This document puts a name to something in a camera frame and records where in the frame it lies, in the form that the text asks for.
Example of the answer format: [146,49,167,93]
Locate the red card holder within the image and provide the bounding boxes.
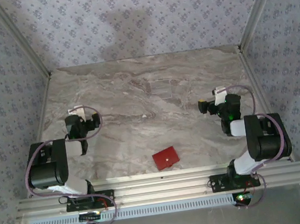
[150,144,181,172]

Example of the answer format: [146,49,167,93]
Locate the transparent plastic rectangle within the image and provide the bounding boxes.
[149,78,173,102]

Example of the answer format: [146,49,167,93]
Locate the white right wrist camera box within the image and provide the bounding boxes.
[212,85,229,106]

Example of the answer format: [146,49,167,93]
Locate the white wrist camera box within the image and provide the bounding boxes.
[212,85,229,106]
[67,105,86,120]

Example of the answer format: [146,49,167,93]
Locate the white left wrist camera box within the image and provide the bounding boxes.
[67,105,86,120]

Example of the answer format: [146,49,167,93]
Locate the aluminium side rail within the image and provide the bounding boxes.
[11,72,70,199]
[236,41,296,168]

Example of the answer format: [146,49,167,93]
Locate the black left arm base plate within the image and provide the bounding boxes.
[64,188,117,214]

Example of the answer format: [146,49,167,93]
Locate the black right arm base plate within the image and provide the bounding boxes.
[208,169,261,193]

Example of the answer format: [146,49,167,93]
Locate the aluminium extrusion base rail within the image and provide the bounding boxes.
[13,153,300,221]

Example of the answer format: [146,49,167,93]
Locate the aluminium corner post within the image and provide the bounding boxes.
[231,0,296,53]
[0,0,53,84]

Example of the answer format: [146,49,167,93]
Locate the grey slotted cable duct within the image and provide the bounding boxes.
[26,192,236,224]

